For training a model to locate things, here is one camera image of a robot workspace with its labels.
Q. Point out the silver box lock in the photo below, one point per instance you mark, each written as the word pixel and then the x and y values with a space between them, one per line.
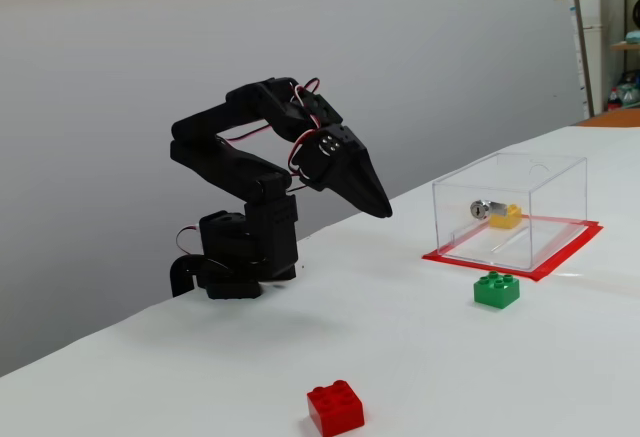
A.
pixel 479 209

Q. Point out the wooden shelf unit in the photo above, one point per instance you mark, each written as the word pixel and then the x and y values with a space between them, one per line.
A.
pixel 582 57

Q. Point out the brown wooden table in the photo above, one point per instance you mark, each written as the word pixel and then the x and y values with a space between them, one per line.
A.
pixel 615 117

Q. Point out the black table clamp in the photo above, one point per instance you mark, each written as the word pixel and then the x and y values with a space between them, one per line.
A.
pixel 179 274

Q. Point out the red capped bottle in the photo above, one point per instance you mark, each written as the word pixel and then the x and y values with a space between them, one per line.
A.
pixel 613 99

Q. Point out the teal object on shelf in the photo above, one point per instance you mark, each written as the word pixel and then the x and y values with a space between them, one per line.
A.
pixel 634 37

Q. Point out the transparent plastic box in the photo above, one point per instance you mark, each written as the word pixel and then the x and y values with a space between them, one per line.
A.
pixel 545 192

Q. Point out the yellow lego brick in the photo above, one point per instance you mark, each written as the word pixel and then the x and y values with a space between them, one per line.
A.
pixel 506 221

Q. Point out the red lego brick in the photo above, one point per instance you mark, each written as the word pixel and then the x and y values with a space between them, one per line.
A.
pixel 335 407

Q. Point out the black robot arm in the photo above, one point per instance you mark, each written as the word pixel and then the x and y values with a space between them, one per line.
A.
pixel 225 157

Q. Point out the red tape frame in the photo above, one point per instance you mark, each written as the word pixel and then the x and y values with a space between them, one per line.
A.
pixel 572 248

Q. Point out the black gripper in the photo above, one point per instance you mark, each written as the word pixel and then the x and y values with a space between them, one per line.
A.
pixel 351 166

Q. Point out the green lego brick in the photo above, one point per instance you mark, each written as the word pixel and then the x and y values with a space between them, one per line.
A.
pixel 495 293

